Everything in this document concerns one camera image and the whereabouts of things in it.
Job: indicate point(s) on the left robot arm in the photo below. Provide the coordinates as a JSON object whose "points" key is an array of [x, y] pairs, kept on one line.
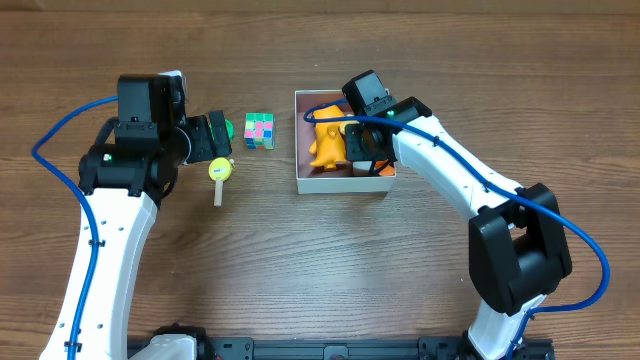
{"points": [[93, 321]]}

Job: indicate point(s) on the green round lid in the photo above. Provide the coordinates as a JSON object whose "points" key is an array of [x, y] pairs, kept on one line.
{"points": [[230, 129]]}

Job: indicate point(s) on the white duck figurine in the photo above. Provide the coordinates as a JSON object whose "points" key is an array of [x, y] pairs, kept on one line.
{"points": [[373, 168]]}

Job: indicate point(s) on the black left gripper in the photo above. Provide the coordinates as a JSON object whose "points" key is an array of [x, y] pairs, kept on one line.
{"points": [[218, 133]]}

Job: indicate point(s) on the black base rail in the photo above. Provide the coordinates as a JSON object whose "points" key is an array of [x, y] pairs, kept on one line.
{"points": [[424, 348]]}

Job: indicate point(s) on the white box maroon interior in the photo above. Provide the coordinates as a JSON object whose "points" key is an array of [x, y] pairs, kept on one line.
{"points": [[314, 180]]}

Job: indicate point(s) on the pastel rubik's cube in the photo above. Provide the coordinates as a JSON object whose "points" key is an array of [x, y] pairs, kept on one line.
{"points": [[259, 131]]}

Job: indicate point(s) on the orange dog figurine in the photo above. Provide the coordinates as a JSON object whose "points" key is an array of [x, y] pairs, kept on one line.
{"points": [[329, 148]]}

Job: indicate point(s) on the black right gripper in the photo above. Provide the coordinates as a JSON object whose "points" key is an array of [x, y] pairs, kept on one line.
{"points": [[357, 142]]}

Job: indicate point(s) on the yellow disc wooden handle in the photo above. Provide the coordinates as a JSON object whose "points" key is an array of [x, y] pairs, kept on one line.
{"points": [[220, 169]]}

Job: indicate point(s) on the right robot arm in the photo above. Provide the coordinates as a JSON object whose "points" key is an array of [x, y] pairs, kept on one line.
{"points": [[518, 251]]}

